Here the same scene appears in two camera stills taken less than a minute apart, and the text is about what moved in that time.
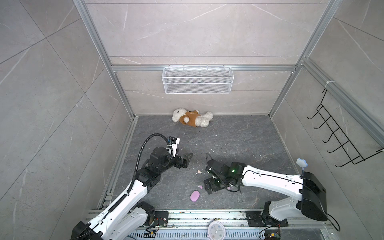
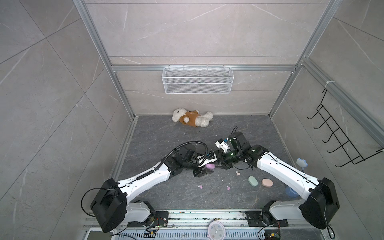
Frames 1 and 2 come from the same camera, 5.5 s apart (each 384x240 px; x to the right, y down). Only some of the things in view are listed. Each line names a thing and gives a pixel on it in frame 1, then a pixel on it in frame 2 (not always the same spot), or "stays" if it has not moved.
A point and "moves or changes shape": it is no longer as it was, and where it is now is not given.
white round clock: (216, 230) stays
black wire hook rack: (354, 154) stays
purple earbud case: (194, 196) moves or changes shape
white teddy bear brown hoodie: (192, 118) stays
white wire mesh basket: (197, 80) stays
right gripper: (213, 188) → (223, 163)
